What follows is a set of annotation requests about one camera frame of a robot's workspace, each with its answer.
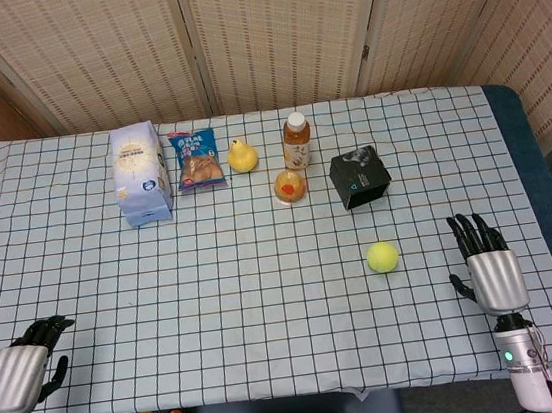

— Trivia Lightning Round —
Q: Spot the fruit jelly cup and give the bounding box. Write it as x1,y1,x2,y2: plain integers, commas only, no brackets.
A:
271,167,311,206

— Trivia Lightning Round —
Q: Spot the yellow pear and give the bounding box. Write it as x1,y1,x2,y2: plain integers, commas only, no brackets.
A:
225,136,261,175

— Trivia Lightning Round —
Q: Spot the blue snack bag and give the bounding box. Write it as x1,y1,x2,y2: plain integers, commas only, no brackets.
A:
167,126,230,196

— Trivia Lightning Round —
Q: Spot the yellow tennis ball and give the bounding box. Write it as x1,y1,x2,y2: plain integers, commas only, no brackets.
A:
364,239,402,276

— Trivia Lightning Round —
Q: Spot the black box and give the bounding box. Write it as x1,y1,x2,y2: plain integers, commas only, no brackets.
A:
326,142,396,212

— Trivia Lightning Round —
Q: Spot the woven folding screen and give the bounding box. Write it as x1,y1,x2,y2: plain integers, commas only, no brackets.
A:
0,0,552,224

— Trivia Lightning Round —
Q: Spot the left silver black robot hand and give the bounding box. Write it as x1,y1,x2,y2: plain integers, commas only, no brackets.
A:
0,313,86,413

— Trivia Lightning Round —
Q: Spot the thin red cable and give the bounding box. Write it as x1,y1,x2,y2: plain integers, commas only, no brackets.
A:
525,317,552,412

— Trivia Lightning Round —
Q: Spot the checked white tablecloth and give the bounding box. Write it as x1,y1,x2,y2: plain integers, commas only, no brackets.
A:
0,71,552,413

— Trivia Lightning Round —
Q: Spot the pale blue paper bag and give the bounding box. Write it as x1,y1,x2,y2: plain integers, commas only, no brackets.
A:
106,119,177,231

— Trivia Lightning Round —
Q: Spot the tea bottle white cap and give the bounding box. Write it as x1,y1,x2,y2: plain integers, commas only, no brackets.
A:
278,110,316,173

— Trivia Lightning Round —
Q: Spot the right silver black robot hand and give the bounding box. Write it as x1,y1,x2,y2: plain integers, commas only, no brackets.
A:
441,207,532,323

